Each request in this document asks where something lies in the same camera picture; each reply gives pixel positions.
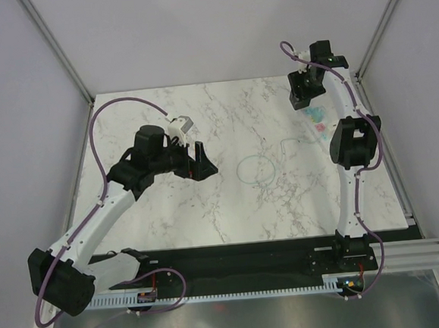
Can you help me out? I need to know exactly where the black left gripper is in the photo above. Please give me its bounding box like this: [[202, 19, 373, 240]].
[[149, 133, 218, 185]]

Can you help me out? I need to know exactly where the teal usb charger plug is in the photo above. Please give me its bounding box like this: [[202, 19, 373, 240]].
[[307, 107, 326, 123]]

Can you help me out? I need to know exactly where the teal charging cable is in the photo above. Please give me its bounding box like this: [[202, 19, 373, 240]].
[[234, 135, 323, 189]]

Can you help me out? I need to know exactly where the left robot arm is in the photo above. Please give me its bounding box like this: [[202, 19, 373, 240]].
[[28, 116, 218, 316]]

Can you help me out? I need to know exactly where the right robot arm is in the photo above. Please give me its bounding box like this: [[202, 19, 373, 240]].
[[280, 40, 384, 272]]

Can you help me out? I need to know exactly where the white multicolour power strip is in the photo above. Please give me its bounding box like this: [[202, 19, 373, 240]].
[[302, 105, 337, 154]]

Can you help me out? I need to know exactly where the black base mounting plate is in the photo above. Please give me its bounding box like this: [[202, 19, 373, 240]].
[[89, 230, 386, 308]]

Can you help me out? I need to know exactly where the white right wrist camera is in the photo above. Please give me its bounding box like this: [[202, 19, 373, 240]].
[[296, 50, 311, 62]]

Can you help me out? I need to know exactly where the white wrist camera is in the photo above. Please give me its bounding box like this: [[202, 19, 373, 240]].
[[296, 50, 311, 62], [168, 115, 193, 145]]

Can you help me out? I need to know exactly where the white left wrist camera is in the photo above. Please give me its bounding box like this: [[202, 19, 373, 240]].
[[168, 115, 193, 145]]

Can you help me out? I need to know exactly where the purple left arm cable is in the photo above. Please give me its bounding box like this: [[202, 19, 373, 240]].
[[17, 94, 187, 328]]

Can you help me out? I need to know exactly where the white slotted cable duct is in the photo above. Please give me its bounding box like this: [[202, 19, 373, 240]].
[[86, 276, 364, 311]]

